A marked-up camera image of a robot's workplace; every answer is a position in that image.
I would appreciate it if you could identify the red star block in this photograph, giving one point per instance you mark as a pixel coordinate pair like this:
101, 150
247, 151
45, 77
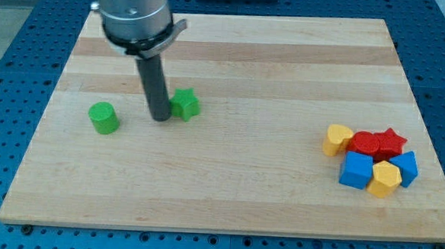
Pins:
390, 144

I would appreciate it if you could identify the yellow hexagon block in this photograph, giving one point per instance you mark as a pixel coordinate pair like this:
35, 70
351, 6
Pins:
386, 178

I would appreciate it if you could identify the green cylinder block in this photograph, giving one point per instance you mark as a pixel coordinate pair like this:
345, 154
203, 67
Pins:
103, 118

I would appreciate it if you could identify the wooden board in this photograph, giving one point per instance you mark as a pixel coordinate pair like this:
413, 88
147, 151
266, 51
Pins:
251, 163

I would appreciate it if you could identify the green star block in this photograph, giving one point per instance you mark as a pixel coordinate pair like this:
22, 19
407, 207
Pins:
184, 104

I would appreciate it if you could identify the grey cylindrical pointer tool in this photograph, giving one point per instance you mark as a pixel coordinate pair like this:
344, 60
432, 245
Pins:
153, 80

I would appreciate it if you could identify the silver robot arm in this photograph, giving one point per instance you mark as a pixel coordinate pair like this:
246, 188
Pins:
143, 28

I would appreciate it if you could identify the yellow heart block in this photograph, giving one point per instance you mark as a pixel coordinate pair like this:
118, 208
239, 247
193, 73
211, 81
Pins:
336, 139

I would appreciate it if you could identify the blue cube block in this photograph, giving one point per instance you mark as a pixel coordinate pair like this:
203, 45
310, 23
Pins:
356, 170

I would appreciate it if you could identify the red cylinder block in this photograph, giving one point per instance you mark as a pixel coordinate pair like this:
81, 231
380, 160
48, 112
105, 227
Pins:
364, 142

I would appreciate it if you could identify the blue pentagon block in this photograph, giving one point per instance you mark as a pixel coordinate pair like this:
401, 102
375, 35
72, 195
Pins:
408, 167

